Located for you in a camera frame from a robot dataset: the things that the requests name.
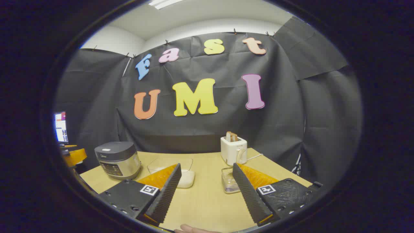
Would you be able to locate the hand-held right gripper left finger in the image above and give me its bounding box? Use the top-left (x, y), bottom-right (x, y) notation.
top-left (99, 163), bottom-right (182, 226)

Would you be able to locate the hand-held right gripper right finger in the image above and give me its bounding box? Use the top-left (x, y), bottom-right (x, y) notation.
top-left (232, 163), bottom-right (324, 226)

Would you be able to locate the clear chopstick holder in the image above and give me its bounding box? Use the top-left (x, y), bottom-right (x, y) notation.
top-left (222, 167), bottom-right (241, 194)

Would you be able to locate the clear plastic rice container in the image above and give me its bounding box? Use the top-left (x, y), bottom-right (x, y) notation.
top-left (147, 158), bottom-right (195, 189)

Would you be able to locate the silver black rice cooker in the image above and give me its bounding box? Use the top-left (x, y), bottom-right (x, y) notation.
top-left (94, 141), bottom-right (142, 180)

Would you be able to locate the computer monitor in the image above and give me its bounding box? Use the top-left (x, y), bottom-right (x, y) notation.
top-left (54, 112), bottom-right (69, 144)

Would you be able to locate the white toaster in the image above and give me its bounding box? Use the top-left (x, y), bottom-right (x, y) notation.
top-left (221, 136), bottom-right (248, 166)

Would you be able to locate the black backdrop cloth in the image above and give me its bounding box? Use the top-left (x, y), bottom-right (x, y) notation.
top-left (54, 16), bottom-right (363, 191)

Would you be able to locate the ceiling light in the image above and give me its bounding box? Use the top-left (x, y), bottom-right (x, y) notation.
top-left (149, 0), bottom-right (183, 9)

